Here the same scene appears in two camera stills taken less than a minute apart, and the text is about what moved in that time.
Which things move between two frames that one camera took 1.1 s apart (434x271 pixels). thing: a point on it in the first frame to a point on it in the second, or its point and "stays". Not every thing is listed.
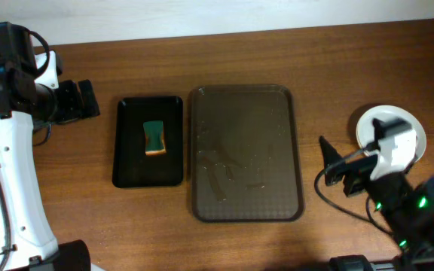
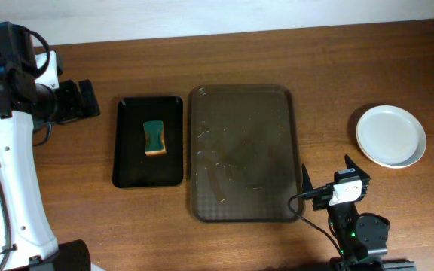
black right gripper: x=353 y=172 to x=323 y=201
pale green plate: x=399 y=150 stays
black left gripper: x=71 y=100 stays
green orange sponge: x=154 y=138 stays
